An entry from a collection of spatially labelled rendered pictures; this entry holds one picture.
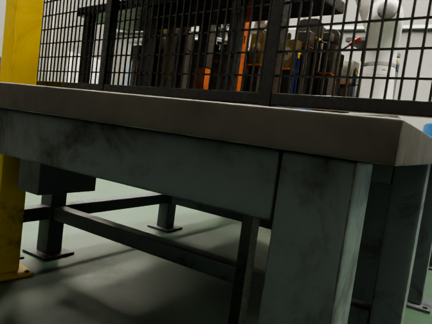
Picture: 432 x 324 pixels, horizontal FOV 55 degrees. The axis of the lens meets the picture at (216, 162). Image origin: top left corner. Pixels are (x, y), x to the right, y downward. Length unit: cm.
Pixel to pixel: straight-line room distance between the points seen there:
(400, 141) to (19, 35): 151
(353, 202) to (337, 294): 9
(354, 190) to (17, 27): 147
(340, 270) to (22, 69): 147
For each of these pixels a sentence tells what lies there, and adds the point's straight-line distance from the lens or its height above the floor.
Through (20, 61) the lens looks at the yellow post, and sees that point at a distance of 172.
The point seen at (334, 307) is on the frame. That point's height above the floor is 51.
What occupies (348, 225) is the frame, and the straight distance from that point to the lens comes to 43.
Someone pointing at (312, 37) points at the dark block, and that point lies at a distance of 185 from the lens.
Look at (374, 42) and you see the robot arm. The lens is 167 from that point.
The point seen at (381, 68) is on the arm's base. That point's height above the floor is 96.
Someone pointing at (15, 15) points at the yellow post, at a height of 98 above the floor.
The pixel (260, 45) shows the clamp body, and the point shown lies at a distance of 165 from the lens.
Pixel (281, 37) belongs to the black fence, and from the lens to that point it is 94.
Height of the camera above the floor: 67
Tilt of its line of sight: 5 degrees down
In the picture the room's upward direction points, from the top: 7 degrees clockwise
